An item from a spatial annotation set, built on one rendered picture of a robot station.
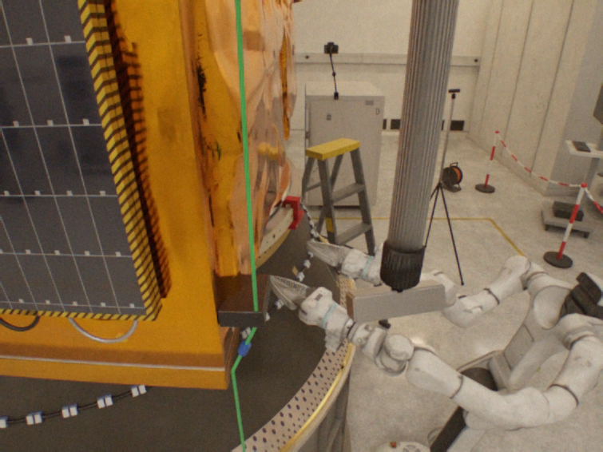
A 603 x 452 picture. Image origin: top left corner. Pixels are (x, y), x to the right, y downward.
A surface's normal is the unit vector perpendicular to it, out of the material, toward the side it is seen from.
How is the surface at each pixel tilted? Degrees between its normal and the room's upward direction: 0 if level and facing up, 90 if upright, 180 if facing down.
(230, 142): 84
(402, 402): 0
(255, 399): 62
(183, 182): 90
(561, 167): 90
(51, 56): 90
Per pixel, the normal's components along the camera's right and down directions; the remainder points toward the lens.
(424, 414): 0.00, -0.88
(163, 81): 0.11, 0.44
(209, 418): 0.56, -0.09
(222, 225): 0.75, 0.29
